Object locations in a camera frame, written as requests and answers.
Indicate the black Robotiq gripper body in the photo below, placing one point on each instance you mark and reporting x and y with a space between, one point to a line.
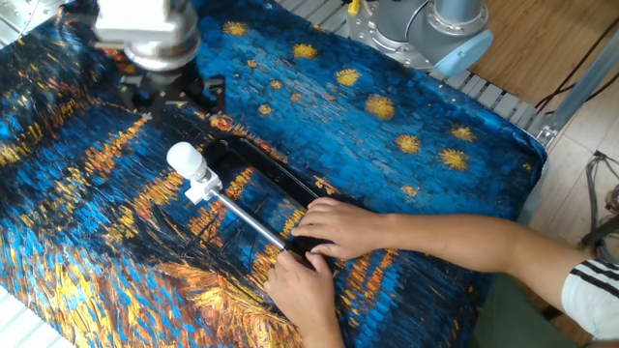
166 85

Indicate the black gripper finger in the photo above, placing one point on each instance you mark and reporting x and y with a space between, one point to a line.
215 89
135 99

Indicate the white light bulb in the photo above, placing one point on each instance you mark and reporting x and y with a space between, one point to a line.
186 160

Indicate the black C-clamp with metal screw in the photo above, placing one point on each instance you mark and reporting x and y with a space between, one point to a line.
261 198

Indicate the person's right forearm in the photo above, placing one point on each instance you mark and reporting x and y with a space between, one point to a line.
484 242

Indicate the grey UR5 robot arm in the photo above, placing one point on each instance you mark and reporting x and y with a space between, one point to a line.
426 29

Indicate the person's left forearm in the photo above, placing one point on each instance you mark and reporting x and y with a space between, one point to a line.
329 333

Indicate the white bulb socket block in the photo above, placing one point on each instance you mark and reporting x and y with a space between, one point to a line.
201 186

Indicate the person's right hand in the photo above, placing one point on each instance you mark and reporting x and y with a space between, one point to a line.
338 227

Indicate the person's left hand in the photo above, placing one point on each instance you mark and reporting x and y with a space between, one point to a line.
308 285

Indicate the starry night print tablecloth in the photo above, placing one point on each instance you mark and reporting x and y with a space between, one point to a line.
145 251

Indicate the green trousers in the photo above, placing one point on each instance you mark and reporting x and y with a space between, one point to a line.
522 324

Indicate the black metal stand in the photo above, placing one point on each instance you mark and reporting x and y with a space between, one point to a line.
600 213

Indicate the white shirt sleeve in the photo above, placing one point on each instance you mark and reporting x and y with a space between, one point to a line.
594 290

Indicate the light blue post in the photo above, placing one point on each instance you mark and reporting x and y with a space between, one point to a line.
571 116

